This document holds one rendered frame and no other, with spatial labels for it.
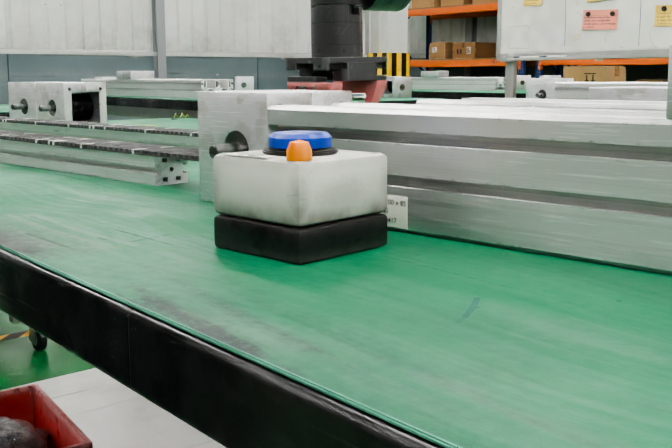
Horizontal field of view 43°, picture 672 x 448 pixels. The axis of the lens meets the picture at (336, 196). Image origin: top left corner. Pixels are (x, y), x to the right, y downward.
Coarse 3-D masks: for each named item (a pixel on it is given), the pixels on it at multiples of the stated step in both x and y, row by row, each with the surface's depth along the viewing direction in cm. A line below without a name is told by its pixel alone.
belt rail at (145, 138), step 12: (36, 132) 140; (48, 132) 138; (60, 132) 134; (72, 132) 131; (84, 132) 129; (96, 132) 126; (108, 132) 124; (120, 132) 122; (132, 132) 120; (156, 144) 117; (168, 144) 115; (180, 144) 113; (192, 144) 111
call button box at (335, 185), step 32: (224, 160) 53; (256, 160) 51; (320, 160) 50; (352, 160) 51; (384, 160) 54; (224, 192) 53; (256, 192) 51; (288, 192) 49; (320, 192) 50; (352, 192) 52; (384, 192) 54; (224, 224) 53; (256, 224) 51; (288, 224) 49; (320, 224) 51; (352, 224) 52; (384, 224) 54; (288, 256) 50; (320, 256) 50
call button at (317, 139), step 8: (272, 136) 53; (280, 136) 52; (288, 136) 52; (296, 136) 52; (304, 136) 52; (312, 136) 52; (320, 136) 52; (328, 136) 53; (272, 144) 52; (280, 144) 52; (288, 144) 52; (312, 144) 52; (320, 144) 52; (328, 144) 53
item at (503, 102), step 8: (432, 104) 80; (440, 104) 79; (448, 104) 78; (456, 104) 78; (464, 104) 77; (472, 104) 77; (480, 104) 76; (488, 104) 75; (496, 104) 75; (504, 104) 74; (512, 104) 74; (520, 104) 73; (528, 104) 73; (536, 104) 72; (544, 104) 72; (552, 104) 71; (560, 104) 71; (568, 104) 70; (576, 104) 70; (584, 104) 69; (592, 104) 69; (600, 104) 68; (608, 104) 68; (616, 104) 68; (624, 104) 67; (632, 104) 67; (640, 104) 67; (648, 104) 67; (656, 104) 67; (664, 104) 67
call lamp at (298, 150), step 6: (294, 144) 49; (300, 144) 49; (306, 144) 49; (288, 150) 49; (294, 150) 49; (300, 150) 49; (306, 150) 49; (288, 156) 49; (294, 156) 49; (300, 156) 49; (306, 156) 49
